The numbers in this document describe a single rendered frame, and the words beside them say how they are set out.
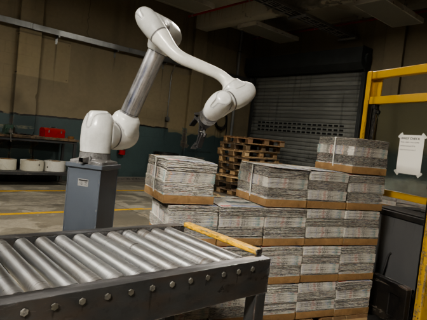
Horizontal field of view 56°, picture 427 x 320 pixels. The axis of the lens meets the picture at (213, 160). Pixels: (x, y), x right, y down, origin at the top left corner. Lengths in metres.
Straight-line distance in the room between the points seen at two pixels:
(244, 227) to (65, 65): 7.00
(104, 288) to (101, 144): 1.15
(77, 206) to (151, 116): 7.64
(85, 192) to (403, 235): 2.27
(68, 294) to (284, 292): 1.74
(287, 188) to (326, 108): 7.65
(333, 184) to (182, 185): 0.99
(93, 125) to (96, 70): 6.99
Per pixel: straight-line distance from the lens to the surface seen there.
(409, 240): 3.29
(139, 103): 2.26
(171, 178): 2.09
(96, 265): 1.25
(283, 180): 2.40
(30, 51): 8.56
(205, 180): 2.17
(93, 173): 2.09
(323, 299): 2.78
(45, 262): 1.26
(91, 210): 2.12
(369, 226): 2.87
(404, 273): 3.34
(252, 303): 1.48
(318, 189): 2.55
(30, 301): 1.02
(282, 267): 2.52
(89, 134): 2.12
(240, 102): 1.93
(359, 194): 2.76
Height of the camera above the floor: 1.19
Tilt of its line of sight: 3 degrees down
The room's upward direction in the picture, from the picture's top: 6 degrees clockwise
